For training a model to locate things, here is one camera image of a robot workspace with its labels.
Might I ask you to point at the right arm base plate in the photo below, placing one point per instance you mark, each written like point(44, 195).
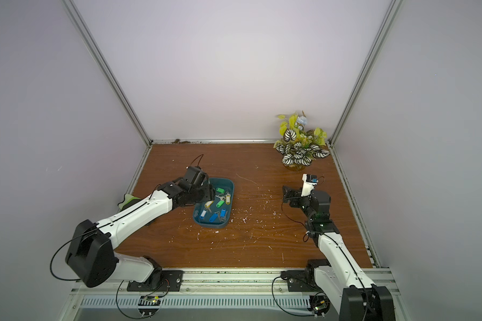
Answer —
point(299, 281)

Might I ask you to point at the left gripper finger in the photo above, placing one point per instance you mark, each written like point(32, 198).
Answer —
point(206, 186)
point(212, 198)

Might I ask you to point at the controller board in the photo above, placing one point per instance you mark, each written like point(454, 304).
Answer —
point(148, 305)
point(319, 304)

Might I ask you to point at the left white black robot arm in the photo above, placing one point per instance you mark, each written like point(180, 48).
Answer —
point(91, 254)

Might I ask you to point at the left controller board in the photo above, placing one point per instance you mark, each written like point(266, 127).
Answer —
point(148, 305)

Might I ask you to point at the blue tag key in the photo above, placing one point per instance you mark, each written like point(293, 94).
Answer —
point(223, 215)
point(213, 218)
point(203, 214)

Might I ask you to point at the artificial potted plant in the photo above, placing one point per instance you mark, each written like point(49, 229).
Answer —
point(298, 146)

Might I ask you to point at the black green work glove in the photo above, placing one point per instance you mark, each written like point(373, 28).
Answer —
point(130, 203)

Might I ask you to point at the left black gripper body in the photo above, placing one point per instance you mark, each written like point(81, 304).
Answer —
point(197, 196)

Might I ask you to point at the teal plastic storage box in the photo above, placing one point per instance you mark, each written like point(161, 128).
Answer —
point(228, 186)

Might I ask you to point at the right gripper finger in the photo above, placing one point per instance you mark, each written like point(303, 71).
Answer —
point(292, 199)
point(292, 188)

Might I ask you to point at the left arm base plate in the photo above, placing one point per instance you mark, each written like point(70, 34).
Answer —
point(160, 280)

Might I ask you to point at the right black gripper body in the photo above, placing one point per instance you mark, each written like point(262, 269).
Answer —
point(291, 196)

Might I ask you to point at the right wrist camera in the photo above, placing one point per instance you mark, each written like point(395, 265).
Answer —
point(309, 183)

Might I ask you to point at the aluminium front rail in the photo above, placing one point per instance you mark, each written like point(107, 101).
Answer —
point(198, 281)

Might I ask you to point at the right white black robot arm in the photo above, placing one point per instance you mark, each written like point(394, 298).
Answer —
point(350, 291)

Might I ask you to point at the right controller board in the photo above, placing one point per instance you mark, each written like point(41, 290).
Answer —
point(319, 304)

